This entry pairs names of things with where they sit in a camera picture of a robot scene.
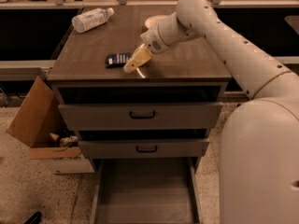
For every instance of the white paper bowl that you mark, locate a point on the white paper bowl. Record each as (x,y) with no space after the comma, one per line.
(149,22)

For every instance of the black object on floor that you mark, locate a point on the black object on floor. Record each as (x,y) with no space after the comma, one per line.
(34,219)

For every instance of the open cardboard box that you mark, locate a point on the open cardboard box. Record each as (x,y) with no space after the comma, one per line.
(36,119)

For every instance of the crumpled items in box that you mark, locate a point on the crumpled items in box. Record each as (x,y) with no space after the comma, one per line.
(60,141)

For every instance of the clear plastic water bottle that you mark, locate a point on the clear plastic water bottle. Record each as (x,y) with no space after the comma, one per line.
(91,19)

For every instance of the grey drawer cabinet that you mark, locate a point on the grey drawer cabinet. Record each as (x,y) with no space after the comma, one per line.
(189,73)

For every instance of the dark blue rxbar wrapper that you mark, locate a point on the dark blue rxbar wrapper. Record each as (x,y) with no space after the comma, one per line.
(114,60)

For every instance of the grey middle drawer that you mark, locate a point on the grey middle drawer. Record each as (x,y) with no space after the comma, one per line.
(143,148)

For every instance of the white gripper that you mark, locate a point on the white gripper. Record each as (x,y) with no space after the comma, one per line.
(152,41)

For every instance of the grey top drawer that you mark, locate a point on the grey top drawer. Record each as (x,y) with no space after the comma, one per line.
(140,116)

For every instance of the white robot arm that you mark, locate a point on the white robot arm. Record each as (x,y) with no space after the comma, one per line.
(259,152)

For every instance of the grey open bottom drawer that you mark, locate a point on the grey open bottom drawer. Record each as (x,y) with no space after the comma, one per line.
(146,191)

